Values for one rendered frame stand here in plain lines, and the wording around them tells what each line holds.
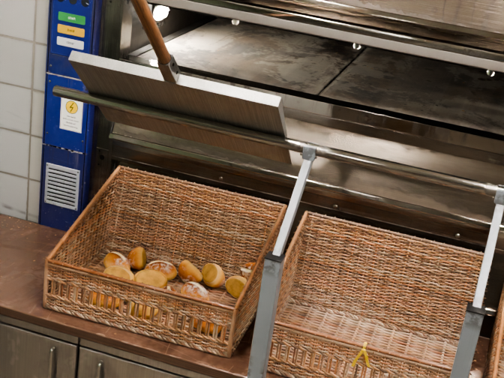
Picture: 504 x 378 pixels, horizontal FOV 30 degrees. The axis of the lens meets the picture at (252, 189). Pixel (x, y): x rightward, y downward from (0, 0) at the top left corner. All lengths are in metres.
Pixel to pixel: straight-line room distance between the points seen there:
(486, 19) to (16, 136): 1.52
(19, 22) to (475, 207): 1.49
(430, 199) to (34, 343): 1.18
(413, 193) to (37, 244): 1.18
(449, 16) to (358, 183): 0.54
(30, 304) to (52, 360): 0.17
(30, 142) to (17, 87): 0.18
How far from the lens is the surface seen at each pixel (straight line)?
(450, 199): 2.72
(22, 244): 3.03
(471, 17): 2.59
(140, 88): 2.41
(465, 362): 2.25
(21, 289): 2.78
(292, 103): 2.74
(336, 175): 2.75
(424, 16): 2.60
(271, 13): 2.55
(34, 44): 3.03
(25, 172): 3.17
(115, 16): 2.88
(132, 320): 2.59
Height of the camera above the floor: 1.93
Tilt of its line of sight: 22 degrees down
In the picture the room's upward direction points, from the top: 8 degrees clockwise
